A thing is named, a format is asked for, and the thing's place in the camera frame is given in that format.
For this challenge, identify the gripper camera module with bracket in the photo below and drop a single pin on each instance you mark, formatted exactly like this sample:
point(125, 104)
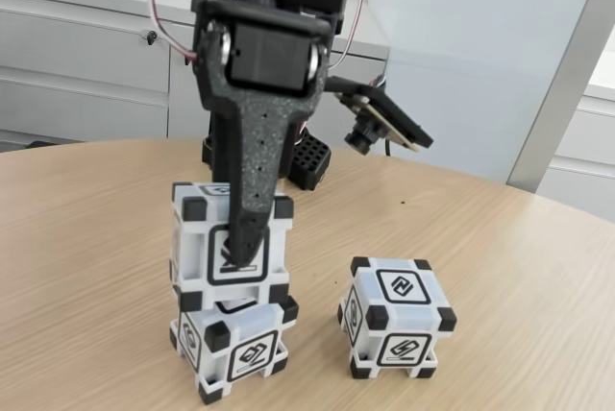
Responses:
point(384, 113)

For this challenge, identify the white low cabinet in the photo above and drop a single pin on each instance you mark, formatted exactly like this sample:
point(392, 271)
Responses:
point(591, 152)

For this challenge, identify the white cabinet with drawers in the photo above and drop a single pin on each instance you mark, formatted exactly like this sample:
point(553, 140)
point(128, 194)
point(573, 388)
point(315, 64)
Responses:
point(72, 70)

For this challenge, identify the black cabinet key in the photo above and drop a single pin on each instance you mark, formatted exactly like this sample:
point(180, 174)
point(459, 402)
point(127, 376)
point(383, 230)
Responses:
point(151, 37)
point(186, 58)

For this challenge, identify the white cube with lightning symbol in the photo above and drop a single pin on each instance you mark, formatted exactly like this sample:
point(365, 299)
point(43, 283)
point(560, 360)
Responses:
point(399, 286)

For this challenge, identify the white cube with paperclip symbol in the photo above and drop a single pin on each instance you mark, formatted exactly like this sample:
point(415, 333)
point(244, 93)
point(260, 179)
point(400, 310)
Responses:
point(250, 358)

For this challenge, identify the white cube with letter symbol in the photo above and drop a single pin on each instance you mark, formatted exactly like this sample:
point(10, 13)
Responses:
point(276, 257)

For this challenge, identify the grey metal post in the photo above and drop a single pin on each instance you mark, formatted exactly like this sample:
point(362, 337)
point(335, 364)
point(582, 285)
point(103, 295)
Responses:
point(559, 94)

